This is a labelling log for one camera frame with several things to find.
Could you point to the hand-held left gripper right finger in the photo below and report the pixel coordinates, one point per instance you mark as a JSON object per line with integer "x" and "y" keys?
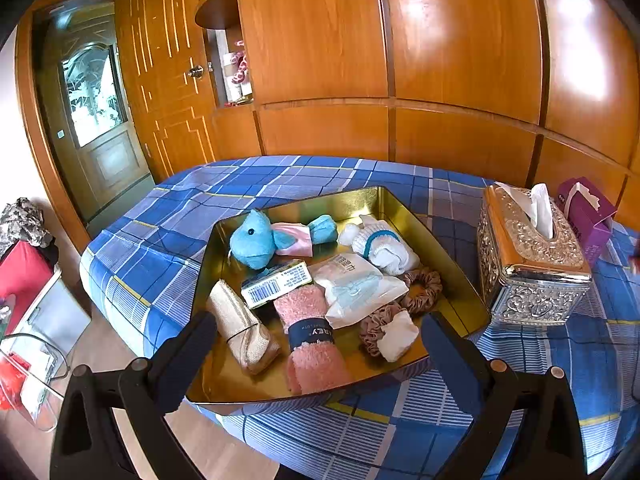
{"x": 450, "y": 360}

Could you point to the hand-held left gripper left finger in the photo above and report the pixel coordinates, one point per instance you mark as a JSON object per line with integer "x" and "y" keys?
{"x": 192, "y": 355}

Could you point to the beige towel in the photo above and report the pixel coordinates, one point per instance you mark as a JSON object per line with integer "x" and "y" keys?
{"x": 240, "y": 330}

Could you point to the small white cloth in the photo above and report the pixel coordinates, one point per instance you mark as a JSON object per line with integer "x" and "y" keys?
{"x": 397, "y": 335}

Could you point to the dusty pink scrunchie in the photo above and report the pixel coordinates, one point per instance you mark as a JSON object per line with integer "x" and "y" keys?
{"x": 372, "y": 325}
{"x": 436, "y": 282}

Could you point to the small barcode box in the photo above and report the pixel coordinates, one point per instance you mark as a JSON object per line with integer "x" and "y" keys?
{"x": 280, "y": 282}

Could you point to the pink fuzzy towel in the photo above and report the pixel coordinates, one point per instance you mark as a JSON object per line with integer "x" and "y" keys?
{"x": 300, "y": 310}

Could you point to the white wipes packet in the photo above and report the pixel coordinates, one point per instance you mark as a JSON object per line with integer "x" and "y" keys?
{"x": 350, "y": 285}

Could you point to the blue plush toy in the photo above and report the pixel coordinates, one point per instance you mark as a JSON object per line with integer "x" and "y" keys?
{"x": 252, "y": 245}

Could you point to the gold metal tray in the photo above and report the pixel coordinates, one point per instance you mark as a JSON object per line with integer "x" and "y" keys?
{"x": 360, "y": 205}

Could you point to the ornate silver tissue box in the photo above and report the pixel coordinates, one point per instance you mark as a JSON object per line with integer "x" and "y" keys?
{"x": 525, "y": 270}

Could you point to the white storage box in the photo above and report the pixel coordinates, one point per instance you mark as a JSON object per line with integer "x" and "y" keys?
{"x": 60, "y": 315}

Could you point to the glass side table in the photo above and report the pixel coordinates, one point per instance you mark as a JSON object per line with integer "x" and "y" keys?
{"x": 35, "y": 390}

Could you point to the blue plaid bed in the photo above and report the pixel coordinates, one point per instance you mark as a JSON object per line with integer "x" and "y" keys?
{"x": 200, "y": 185}

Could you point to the white tissue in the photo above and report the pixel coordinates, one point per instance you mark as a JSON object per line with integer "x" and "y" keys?
{"x": 542, "y": 210}

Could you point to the red box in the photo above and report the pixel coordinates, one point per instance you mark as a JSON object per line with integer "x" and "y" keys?
{"x": 22, "y": 280}

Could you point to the purple tissue box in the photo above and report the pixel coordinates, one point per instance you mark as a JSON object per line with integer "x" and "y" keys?
{"x": 585, "y": 225}

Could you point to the wooden door with glass pane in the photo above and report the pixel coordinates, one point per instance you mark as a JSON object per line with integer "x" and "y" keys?
{"x": 115, "y": 160}

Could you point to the camouflage cloth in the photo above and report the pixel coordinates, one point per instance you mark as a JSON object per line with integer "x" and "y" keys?
{"x": 22, "y": 225}

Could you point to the patterned wooden door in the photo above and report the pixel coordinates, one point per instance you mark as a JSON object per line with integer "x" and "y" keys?
{"x": 165, "y": 110}

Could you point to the metal door knob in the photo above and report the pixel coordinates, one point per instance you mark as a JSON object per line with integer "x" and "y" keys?
{"x": 195, "y": 72}

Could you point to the pink decoration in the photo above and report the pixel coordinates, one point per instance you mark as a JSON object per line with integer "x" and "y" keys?
{"x": 240, "y": 65}

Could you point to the curved wooden shelf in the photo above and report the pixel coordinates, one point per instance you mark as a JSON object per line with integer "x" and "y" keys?
{"x": 215, "y": 10}

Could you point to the wooden wardrobe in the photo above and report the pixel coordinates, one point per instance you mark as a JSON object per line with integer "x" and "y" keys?
{"x": 325, "y": 35}

